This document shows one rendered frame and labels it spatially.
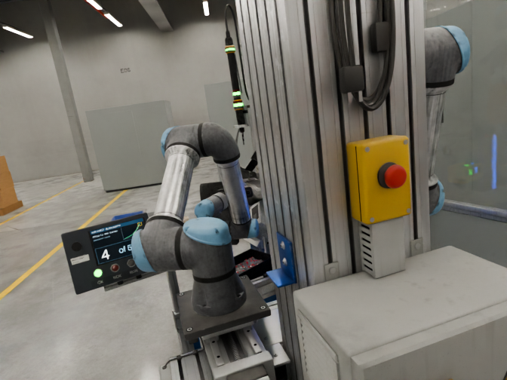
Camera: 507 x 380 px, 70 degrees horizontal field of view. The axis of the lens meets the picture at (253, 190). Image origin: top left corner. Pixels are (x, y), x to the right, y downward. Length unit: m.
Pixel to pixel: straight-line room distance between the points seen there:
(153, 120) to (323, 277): 8.32
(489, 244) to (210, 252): 1.26
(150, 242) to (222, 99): 6.29
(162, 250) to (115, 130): 8.15
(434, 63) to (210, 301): 0.80
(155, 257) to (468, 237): 1.37
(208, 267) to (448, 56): 0.77
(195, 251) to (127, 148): 8.15
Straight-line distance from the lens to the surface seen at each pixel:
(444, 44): 1.01
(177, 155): 1.18
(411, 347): 0.53
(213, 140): 1.20
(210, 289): 0.96
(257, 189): 1.63
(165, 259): 0.97
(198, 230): 0.91
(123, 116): 8.99
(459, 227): 1.87
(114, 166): 9.17
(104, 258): 1.23
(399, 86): 0.68
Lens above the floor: 1.55
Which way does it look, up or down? 13 degrees down
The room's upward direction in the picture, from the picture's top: 8 degrees counter-clockwise
